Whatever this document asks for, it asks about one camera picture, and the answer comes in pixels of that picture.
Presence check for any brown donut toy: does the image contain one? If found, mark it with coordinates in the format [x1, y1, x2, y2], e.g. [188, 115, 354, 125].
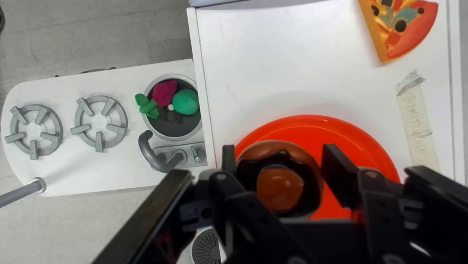
[236, 141, 324, 218]

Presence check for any white toy kitchen stove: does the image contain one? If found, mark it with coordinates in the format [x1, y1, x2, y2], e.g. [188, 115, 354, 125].
[2, 59, 213, 197]

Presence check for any white cabinet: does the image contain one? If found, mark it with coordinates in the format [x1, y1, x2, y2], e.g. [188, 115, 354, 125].
[188, 0, 467, 184]

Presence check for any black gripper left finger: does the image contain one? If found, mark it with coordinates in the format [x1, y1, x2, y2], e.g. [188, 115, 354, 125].
[93, 171, 194, 264]

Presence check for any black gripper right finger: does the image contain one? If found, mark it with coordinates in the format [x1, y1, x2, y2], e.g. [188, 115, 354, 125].
[322, 144, 468, 264]

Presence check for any orange plastic plate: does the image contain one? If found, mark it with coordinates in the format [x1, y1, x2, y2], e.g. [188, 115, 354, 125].
[235, 115, 403, 223]

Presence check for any green toy vegetable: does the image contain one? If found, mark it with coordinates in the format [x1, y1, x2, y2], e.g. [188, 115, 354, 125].
[173, 90, 199, 116]

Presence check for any pizza slice toy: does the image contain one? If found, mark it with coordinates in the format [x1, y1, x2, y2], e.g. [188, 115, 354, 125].
[359, 0, 439, 64]

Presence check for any pink toy vegetable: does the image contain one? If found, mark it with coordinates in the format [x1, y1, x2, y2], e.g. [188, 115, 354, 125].
[151, 81, 177, 108]

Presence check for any green toy leaf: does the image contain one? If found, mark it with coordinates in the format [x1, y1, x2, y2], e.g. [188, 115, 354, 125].
[135, 94, 160, 119]

